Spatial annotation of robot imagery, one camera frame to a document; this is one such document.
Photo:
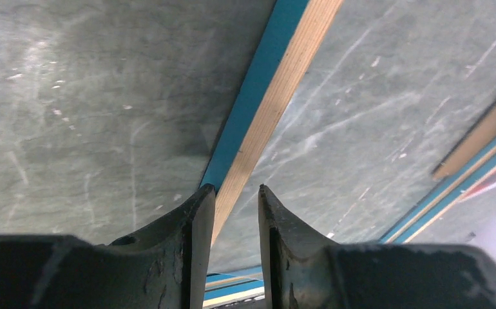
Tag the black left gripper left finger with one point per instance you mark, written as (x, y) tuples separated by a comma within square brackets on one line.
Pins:
[(161, 265)]

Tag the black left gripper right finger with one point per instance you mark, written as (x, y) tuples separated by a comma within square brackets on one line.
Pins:
[(304, 269)]

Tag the blue wooden picture frame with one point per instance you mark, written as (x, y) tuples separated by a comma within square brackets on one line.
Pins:
[(349, 140)]

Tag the brown cardboard backing board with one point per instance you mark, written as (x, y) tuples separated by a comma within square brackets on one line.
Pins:
[(477, 137)]

